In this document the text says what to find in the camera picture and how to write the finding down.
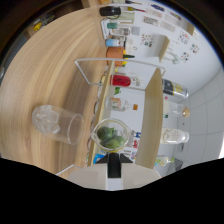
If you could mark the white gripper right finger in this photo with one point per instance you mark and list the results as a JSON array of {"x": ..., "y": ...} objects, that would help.
[{"x": 140, "y": 176}]

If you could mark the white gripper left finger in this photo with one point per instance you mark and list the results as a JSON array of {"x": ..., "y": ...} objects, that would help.
[{"x": 90, "y": 178}]

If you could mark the measuring cup with limes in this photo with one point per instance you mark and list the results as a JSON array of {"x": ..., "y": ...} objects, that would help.
[{"x": 111, "y": 136}]

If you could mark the clear bottle with green cap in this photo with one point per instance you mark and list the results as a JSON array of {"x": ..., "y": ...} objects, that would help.
[{"x": 162, "y": 161}]

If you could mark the two-tier wooden shelf rack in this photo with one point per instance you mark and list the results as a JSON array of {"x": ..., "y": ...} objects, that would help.
[{"x": 151, "y": 126}]

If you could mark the clear glass tumbler with ice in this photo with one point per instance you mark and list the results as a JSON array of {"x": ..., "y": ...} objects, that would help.
[{"x": 55, "y": 123}]

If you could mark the glass jar with cork lid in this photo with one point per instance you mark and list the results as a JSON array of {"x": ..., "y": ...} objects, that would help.
[{"x": 175, "y": 109}]

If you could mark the red liquid bottle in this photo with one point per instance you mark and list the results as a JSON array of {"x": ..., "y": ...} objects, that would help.
[{"x": 121, "y": 81}]

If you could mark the orange pot with utensils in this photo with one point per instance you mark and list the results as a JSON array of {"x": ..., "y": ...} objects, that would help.
[{"x": 115, "y": 56}]

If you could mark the small white bottle blue base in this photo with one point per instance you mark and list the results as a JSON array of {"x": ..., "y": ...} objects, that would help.
[{"x": 113, "y": 42}]

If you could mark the black handbag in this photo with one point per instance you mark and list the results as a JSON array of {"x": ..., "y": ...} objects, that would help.
[{"x": 110, "y": 11}]

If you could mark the wooden wall shelf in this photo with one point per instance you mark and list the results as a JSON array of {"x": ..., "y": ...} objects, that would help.
[{"x": 165, "y": 48}]

